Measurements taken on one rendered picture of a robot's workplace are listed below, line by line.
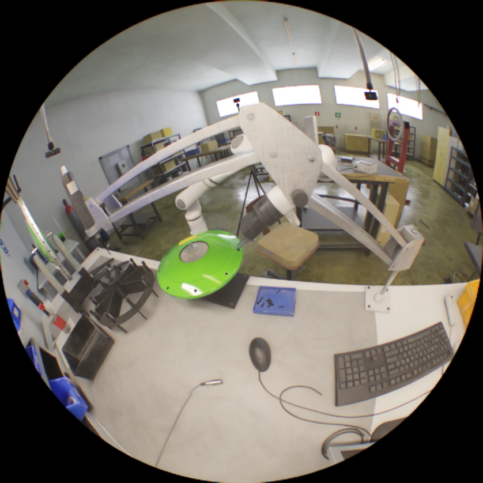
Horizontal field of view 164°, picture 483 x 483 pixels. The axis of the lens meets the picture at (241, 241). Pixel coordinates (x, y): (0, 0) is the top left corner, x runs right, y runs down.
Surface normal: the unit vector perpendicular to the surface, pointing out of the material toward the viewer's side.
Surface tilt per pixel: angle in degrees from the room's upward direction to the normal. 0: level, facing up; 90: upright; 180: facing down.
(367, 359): 6
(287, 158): 90
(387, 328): 0
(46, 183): 90
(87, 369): 94
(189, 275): 17
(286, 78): 90
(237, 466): 0
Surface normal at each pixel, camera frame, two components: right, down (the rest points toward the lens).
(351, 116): -0.32, 0.64
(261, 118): -0.11, 0.63
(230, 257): 0.18, -0.70
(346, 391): -0.19, -0.83
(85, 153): 0.93, 0.05
